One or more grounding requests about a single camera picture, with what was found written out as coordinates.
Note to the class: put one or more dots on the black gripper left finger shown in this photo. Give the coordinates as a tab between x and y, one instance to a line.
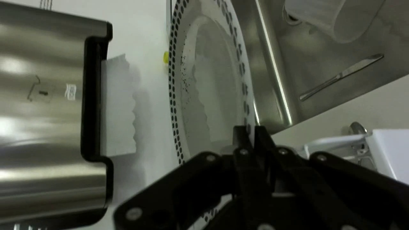
179	198

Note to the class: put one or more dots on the steel paper towel dispenser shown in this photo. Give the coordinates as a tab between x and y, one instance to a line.
53	175

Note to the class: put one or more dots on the translucent plastic container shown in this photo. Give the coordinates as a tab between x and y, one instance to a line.
344	20

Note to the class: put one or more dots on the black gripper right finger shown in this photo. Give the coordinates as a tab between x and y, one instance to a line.
333	191

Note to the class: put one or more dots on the stainless steel sink basin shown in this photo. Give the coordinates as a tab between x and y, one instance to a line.
289	56

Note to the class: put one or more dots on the dark handled knife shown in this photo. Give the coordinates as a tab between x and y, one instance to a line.
355	67

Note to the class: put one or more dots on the white dotted rim plate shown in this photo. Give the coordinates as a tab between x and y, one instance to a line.
210	81

